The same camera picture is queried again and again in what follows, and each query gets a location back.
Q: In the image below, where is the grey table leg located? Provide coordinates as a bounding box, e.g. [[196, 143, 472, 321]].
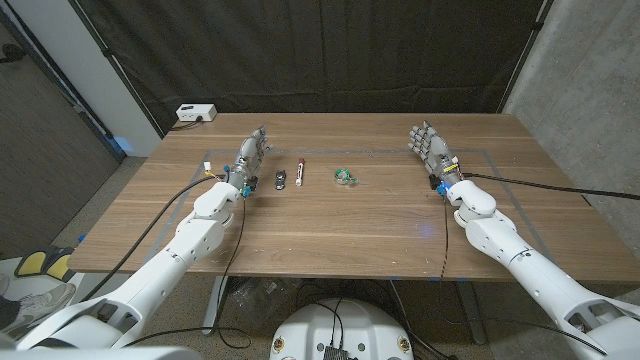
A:
[[201, 275, 231, 337], [453, 280, 489, 346]]

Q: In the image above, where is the white power outlet box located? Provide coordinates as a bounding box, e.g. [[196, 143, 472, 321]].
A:
[[175, 103, 219, 123]]

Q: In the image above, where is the clear plastic bag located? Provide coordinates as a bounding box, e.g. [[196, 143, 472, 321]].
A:
[[227, 277, 301, 331]]

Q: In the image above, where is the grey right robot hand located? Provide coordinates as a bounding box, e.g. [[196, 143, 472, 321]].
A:
[[407, 120, 465, 190]]

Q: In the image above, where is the black backdrop curtain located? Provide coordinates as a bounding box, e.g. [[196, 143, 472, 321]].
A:
[[69, 0, 554, 135]]

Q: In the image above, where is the grey sneaker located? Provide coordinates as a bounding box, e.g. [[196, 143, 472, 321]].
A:
[[0, 281, 78, 335]]

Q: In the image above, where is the clear tape roll green core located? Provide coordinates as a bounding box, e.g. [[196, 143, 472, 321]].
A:
[[334, 168, 360, 187]]

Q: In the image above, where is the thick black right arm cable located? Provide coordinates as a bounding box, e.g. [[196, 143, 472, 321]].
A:
[[459, 171, 640, 201]]

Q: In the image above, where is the thin black left wrist cable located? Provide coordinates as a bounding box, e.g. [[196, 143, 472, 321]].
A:
[[122, 195, 253, 351]]

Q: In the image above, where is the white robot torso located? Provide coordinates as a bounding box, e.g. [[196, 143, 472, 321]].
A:
[[269, 298, 416, 360]]

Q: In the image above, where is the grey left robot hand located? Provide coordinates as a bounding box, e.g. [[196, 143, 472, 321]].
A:
[[225, 125, 274, 199]]

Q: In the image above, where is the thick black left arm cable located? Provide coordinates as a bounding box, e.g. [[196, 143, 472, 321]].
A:
[[79, 172, 230, 304]]

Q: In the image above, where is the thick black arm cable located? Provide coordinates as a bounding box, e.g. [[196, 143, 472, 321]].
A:
[[459, 171, 640, 201], [79, 172, 230, 304]]

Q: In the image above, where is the black backdrop stand pole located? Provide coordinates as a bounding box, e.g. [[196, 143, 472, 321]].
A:
[[495, 0, 556, 116], [66, 0, 167, 140]]

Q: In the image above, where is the grey tape outline marking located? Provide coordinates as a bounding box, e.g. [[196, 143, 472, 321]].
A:
[[143, 146, 557, 267]]

